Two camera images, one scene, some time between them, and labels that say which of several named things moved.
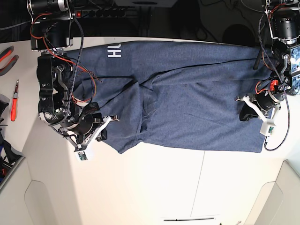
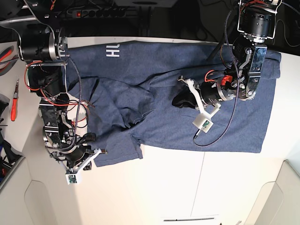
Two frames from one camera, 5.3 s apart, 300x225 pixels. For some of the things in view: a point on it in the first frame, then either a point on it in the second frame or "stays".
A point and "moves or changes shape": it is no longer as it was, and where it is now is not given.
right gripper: (246, 112) → (185, 98)
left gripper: (99, 133) → (76, 169)
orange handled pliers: (3, 55) stays
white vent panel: (186, 219) stays
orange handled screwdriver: (14, 103) stays
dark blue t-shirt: (178, 95) moves or changes shape
